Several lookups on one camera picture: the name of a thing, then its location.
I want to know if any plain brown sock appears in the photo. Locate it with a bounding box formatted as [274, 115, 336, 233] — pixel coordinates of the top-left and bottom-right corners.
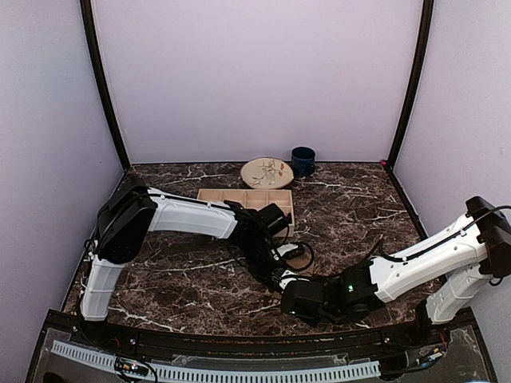
[287, 257, 311, 272]

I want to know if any wooden compartment tray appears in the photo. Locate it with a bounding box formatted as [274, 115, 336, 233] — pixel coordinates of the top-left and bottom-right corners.
[197, 188, 295, 238]

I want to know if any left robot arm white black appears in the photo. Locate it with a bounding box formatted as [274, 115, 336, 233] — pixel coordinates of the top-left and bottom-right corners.
[78, 176, 291, 348]

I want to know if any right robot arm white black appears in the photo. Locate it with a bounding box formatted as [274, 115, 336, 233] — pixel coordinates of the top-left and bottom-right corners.
[318, 196, 510, 346]

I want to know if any cream floral ceramic plate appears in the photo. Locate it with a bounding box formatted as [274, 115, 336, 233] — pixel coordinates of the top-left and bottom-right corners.
[240, 157, 294, 190]

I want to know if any dark blue mug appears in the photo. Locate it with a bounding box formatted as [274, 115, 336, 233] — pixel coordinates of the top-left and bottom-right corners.
[291, 147, 315, 178]

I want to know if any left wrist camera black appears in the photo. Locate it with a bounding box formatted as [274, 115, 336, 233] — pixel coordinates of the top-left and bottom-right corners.
[258, 203, 291, 236]

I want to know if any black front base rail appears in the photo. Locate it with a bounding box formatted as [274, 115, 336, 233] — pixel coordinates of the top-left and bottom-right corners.
[73, 320, 448, 359]

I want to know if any white slotted cable duct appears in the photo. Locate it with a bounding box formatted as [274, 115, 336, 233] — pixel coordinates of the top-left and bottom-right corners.
[50, 340, 381, 382]

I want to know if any right black frame post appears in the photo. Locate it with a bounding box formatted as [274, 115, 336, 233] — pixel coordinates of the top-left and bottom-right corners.
[386, 0, 435, 168]

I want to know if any black frame post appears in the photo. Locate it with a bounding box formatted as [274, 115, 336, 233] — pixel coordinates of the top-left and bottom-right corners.
[80, 0, 131, 172]
[386, 0, 435, 168]

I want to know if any left black frame post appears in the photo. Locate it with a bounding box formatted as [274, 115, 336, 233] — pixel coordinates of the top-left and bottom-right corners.
[80, 0, 131, 172]

